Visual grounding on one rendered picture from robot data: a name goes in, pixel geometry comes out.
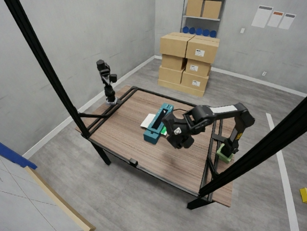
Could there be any white sheet of paper with printed lines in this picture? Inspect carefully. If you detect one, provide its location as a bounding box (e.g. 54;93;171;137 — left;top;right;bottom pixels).
141;114;167;135

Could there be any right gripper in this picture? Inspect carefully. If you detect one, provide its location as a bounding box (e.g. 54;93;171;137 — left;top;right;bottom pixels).
161;112;194;149

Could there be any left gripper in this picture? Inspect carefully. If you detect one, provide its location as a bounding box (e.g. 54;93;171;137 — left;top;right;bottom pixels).
100;69;113;93

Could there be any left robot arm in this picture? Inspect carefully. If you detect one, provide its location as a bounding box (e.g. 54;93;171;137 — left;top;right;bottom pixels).
96;59;117;102

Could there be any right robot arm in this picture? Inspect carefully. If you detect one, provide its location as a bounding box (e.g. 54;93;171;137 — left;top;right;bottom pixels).
166;103;255;158

